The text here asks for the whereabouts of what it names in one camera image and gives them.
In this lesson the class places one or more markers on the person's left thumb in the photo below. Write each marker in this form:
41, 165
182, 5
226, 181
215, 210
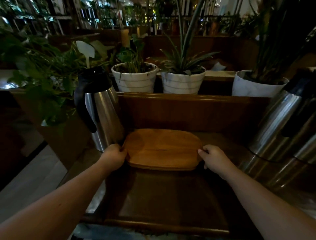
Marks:
122, 149

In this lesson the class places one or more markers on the white striped plant pot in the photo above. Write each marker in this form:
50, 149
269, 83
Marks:
134, 78
182, 81

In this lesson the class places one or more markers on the brown wooden tray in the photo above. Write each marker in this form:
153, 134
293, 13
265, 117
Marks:
163, 149

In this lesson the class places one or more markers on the person's right hand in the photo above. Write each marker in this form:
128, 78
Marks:
215, 158

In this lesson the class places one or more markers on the person's right forearm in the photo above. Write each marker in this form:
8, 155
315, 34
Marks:
267, 206

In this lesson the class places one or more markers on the white plant label stake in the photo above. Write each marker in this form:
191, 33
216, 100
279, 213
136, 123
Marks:
86, 50

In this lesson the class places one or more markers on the large steel thermos jug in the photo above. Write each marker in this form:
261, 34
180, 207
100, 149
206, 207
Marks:
284, 123

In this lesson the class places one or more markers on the bushy green leafy plant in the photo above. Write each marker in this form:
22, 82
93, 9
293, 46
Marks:
42, 71

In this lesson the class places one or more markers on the person's left hand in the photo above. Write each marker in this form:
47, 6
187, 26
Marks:
112, 157

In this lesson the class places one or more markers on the person's right thumb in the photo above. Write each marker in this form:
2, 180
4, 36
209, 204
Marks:
202, 155

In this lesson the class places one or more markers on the person's left forearm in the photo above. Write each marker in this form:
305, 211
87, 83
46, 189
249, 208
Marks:
53, 206

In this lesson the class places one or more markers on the tall dark green plant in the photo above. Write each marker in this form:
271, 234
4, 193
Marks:
274, 42

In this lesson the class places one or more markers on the dark wooden serving cart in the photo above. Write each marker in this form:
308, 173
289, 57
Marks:
177, 173

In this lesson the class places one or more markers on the small leafy green plant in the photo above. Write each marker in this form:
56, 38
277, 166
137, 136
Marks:
132, 55

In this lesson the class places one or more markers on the plain white plant pot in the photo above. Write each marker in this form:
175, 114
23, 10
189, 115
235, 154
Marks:
254, 86

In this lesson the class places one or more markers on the spiky long-leaf green plant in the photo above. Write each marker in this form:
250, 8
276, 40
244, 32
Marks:
181, 54

